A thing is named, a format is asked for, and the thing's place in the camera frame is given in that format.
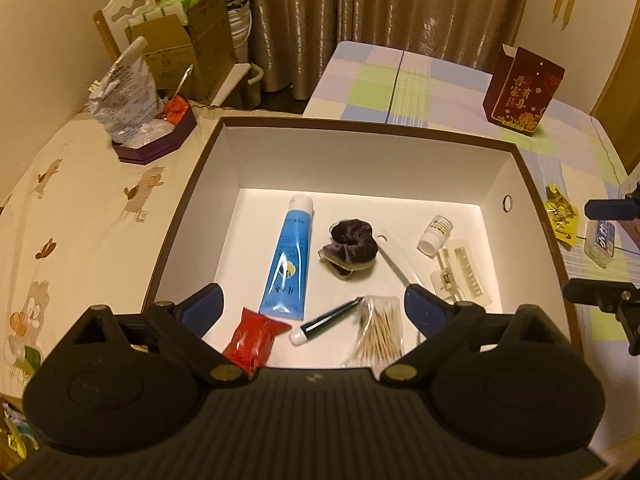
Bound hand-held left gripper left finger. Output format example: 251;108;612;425
74;283;247;387

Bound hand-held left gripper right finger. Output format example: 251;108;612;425
380;283;564;385

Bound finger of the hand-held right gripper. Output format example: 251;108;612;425
561;278;640;343
584;198;640;222

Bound yellow snack packet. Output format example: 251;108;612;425
545;182;581;248

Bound white medicine bottle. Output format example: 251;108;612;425
417;215;456;256

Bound blue tube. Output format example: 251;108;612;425
258;195;315;321

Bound brown-rimmed storage box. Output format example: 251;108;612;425
141;116;585;368

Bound clear plastic blister pack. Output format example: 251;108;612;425
429;239;493;306

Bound bag of cotton swabs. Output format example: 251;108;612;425
341;294;407;367

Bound red packet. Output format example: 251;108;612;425
222;306;293;373

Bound brown velvet scrunchie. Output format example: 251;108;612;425
319;219;377;281

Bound black and white stick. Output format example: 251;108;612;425
289;297;366;347

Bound red gift box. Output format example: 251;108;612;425
482;44;567;138

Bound cartoon printed bedsheet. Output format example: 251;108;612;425
0;102;221;403

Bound purple hexagonal box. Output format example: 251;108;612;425
112;107;197;166

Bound orange round item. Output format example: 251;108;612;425
164;96;193;125

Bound plaid tablecloth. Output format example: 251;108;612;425
302;40;640;361

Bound clear plastic bag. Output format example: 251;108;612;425
87;36;161;147

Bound metal spoon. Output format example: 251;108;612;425
171;64;195;103

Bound gold foil packets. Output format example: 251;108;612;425
0;399;42;478

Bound cardboard box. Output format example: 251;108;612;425
125;0;238;102

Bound white bucket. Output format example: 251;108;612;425
227;0;258;68

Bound beige curtain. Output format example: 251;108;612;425
177;0;537;107

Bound white wooden chair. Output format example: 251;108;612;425
92;0;163;63

